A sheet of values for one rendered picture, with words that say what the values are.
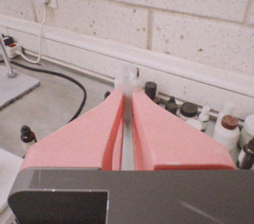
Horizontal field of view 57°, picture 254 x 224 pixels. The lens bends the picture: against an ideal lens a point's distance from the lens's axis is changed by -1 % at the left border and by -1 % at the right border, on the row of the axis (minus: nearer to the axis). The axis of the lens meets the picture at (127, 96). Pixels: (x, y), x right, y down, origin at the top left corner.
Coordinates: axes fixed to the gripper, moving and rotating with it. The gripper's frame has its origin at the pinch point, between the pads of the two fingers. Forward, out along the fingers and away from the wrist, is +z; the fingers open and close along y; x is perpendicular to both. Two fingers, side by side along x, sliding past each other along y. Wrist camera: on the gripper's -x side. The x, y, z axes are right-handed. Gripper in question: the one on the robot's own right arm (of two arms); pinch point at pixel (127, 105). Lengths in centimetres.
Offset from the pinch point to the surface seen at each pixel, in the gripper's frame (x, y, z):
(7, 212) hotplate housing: 25.2, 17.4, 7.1
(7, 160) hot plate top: 23.3, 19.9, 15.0
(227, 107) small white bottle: 23.5, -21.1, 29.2
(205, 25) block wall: 10.8, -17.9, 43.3
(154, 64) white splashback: 22, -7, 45
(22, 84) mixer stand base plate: 31, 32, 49
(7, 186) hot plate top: 23.4, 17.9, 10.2
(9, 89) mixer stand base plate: 31, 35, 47
